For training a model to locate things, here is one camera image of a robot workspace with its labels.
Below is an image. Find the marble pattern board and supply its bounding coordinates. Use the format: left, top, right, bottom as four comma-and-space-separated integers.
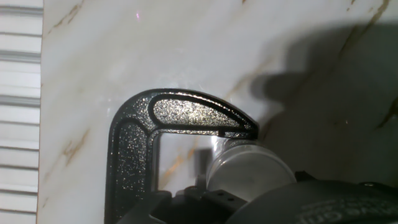
36, 0, 398, 224

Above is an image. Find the black metal C-clamp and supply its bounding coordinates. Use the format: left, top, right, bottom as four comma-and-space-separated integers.
104, 88, 259, 224

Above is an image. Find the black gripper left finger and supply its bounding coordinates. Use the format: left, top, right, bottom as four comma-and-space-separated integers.
116, 185, 248, 224

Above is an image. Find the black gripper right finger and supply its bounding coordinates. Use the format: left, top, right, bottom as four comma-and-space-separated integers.
294, 170, 398, 195

